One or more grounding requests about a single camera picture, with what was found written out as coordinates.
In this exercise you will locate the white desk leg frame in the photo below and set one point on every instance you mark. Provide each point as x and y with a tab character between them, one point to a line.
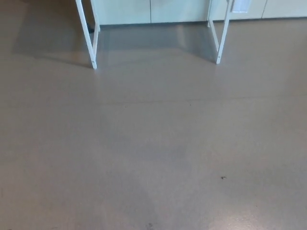
221	43
92	48

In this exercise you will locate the white cabinet row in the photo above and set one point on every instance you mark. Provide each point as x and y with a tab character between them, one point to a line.
177	10

